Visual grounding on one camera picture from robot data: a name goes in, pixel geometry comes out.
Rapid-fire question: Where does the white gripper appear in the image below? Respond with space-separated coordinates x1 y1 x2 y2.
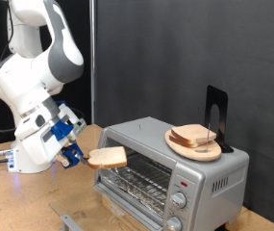
20 104 87 168

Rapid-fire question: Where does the blue spatula grip block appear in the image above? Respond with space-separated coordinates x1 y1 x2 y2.
62 142 85 169

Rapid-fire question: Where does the white bread slice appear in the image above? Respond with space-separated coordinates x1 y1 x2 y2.
170 123 217 145
168 134 205 149
87 145 128 170

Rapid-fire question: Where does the glass oven door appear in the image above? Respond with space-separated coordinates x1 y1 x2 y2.
48 184 164 231

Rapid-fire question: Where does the silver oven knob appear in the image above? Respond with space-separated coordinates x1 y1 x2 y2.
164 215 183 231
169 192 188 210

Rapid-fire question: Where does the silver toaster oven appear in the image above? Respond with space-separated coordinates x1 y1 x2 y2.
92 115 250 231

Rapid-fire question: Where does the vertical metal pole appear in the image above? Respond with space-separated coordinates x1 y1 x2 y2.
89 0 96 125

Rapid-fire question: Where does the oval wooden board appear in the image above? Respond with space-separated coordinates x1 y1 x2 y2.
164 129 223 163

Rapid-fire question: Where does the thin metal pin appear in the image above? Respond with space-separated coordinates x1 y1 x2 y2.
205 123 211 152

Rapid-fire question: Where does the black metal bookend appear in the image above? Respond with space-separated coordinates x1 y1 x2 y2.
204 85 235 154

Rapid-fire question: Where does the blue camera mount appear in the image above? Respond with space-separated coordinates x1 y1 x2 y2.
51 120 75 141

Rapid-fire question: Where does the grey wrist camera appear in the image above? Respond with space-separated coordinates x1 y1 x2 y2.
67 118 87 142

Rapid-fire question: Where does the wire oven rack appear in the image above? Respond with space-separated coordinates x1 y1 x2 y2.
102 153 173 213

